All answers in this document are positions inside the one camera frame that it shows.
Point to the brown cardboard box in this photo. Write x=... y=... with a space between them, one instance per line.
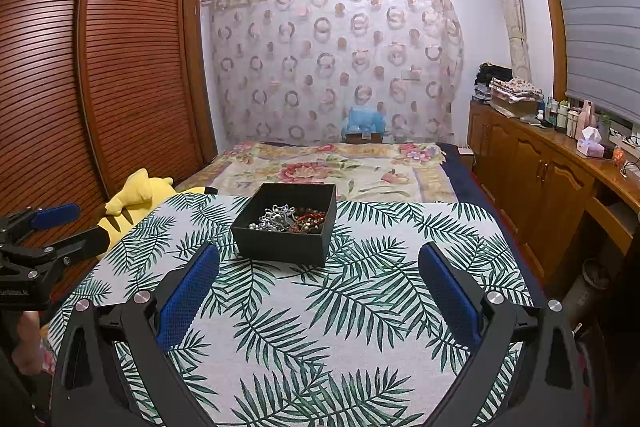
x=364 y=138

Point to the grey ceramic jar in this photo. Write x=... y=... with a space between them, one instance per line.
x=592 y=289

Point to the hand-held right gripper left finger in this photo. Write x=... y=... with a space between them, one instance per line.
x=187 y=297

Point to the black jewelry box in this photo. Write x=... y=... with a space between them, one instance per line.
x=280 y=249

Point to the dark folded clothes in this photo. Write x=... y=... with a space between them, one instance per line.
x=492 y=74

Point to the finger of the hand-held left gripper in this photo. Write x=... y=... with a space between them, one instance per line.
x=80 y=244
x=55 y=214

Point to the floral blanket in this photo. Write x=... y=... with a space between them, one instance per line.
x=310 y=167

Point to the long wooden cabinet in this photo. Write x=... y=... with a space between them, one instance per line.
x=525 y=177

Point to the yellow plush toy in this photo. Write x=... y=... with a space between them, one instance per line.
x=135 y=197

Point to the green leaf print cloth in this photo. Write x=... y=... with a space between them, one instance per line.
x=350 y=307

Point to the wooden window frame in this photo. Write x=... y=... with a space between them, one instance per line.
x=547 y=7

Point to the blue plush toy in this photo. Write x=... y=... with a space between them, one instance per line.
x=365 y=119

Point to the row of cosmetic bottles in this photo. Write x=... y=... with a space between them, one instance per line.
x=570 y=117

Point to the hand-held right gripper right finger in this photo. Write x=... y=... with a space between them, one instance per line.
x=450 y=297

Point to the grey window blind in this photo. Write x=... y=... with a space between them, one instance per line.
x=595 y=7

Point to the white power strip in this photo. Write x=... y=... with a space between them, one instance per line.
x=627 y=139

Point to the person's left forearm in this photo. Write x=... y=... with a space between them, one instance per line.
x=27 y=342

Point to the brown slatted wardrobe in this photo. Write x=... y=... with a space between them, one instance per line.
x=100 y=82

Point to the pink tissue box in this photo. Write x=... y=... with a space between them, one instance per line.
x=590 y=144

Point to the navy bed sheet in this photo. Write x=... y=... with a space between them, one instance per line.
x=480 y=187

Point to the beige window curtain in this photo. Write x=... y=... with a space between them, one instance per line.
x=510 y=7

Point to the patterned folded cloth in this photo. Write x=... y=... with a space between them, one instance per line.
x=515 y=89

